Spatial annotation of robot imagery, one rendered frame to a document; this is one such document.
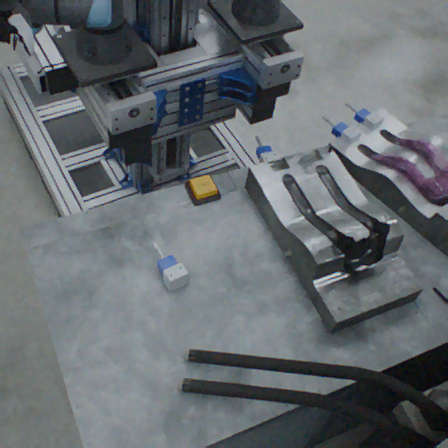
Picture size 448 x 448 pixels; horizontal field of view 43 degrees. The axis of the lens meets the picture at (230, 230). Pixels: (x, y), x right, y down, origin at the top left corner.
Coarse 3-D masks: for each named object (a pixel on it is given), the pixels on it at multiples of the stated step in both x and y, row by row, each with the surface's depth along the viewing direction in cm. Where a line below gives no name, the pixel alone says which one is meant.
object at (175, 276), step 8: (160, 256) 147; (168, 256) 146; (160, 264) 144; (168, 264) 144; (176, 264) 144; (168, 272) 141; (176, 272) 142; (184, 272) 142; (168, 280) 141; (176, 280) 141; (184, 280) 144; (168, 288) 144; (176, 288) 144
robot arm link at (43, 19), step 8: (24, 0) 115; (32, 0) 116; (40, 0) 116; (48, 0) 116; (32, 8) 116; (40, 8) 117; (48, 8) 117; (32, 16) 117; (40, 16) 118; (48, 16) 118; (32, 24) 120; (40, 24) 121; (48, 24) 120; (56, 24) 120; (32, 32) 121
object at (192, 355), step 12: (192, 360) 132; (204, 360) 131; (216, 360) 131; (228, 360) 130; (240, 360) 129; (252, 360) 129; (264, 360) 129; (276, 360) 128; (288, 360) 128; (300, 360) 128; (288, 372) 128; (300, 372) 127; (312, 372) 126; (324, 372) 125; (336, 372) 125; (348, 372) 124
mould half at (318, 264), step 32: (288, 160) 163; (320, 160) 164; (256, 192) 160; (288, 192) 156; (320, 192) 158; (352, 192) 159; (288, 224) 150; (352, 224) 147; (288, 256) 152; (320, 256) 139; (384, 256) 149; (320, 288) 142; (352, 288) 143; (384, 288) 144; (416, 288) 145; (352, 320) 141
